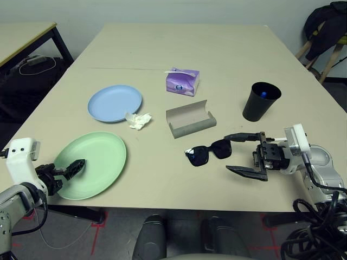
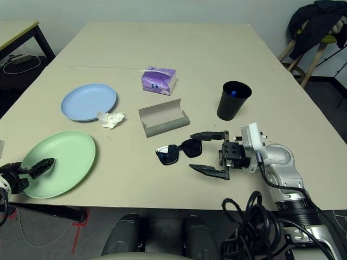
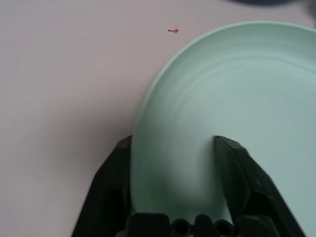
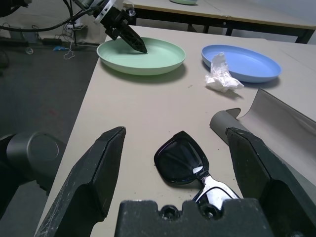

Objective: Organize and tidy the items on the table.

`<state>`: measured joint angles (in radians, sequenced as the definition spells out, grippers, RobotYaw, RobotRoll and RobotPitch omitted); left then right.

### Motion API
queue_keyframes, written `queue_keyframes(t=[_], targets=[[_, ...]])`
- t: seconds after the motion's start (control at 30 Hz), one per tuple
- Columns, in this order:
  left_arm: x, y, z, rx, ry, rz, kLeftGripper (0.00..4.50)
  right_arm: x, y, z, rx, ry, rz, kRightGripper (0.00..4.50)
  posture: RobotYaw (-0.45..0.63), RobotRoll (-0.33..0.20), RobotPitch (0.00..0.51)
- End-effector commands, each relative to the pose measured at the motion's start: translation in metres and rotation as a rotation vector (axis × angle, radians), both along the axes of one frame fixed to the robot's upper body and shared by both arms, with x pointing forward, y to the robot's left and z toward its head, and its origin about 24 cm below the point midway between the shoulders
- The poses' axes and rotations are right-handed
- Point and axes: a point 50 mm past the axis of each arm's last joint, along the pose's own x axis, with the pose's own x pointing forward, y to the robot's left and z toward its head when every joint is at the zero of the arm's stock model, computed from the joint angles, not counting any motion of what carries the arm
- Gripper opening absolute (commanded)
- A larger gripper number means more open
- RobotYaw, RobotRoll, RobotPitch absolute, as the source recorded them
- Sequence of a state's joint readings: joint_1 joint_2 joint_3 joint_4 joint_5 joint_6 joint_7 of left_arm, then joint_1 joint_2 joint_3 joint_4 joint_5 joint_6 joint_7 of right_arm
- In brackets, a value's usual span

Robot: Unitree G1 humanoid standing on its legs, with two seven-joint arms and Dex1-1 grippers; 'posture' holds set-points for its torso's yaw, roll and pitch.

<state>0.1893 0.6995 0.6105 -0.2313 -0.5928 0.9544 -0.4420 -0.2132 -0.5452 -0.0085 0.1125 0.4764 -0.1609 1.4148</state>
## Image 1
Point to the white tissue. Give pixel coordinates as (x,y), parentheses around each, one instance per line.
(138,121)

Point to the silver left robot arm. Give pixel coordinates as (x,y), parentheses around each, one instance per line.
(13,205)

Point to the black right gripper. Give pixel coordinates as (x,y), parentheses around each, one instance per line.
(271,157)

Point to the black sunglasses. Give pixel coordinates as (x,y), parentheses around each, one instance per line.
(200,158)

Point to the purple tissue pack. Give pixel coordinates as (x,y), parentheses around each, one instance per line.
(181,81)

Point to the black table foot bar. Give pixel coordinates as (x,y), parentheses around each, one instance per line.
(276,220)
(81,214)

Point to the wooden stool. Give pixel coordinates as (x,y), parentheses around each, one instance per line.
(329,65)

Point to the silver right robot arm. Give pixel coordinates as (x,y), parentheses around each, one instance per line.
(322,168)

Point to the grey robot right leg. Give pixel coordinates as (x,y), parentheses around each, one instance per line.
(225,238)

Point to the black jacket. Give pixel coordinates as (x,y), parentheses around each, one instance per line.
(325,24)

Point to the grey robot leg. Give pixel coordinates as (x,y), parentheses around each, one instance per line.
(225,238)
(150,238)

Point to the black plastic cup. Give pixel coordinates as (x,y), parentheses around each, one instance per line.
(257,108)

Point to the grey glasses case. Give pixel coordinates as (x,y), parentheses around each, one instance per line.
(189,119)

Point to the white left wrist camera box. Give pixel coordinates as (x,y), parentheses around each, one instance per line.
(21,162)

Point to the grey robot torso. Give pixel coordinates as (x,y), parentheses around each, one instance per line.
(203,257)

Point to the grey robot left leg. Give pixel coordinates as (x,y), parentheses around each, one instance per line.
(150,238)

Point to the beige side table black legs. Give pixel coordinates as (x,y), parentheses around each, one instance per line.
(16,38)

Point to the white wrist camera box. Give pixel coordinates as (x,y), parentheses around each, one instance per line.
(296,140)
(21,162)

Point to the blue marker pen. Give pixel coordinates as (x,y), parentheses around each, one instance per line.
(263,94)

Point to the yellow green stool cushion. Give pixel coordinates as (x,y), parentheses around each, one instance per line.
(343,41)

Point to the green plastic plate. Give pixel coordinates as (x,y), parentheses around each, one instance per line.
(103,162)

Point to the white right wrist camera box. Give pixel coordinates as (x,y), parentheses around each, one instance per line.
(296,140)

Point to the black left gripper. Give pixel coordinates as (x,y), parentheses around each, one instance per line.
(51,178)

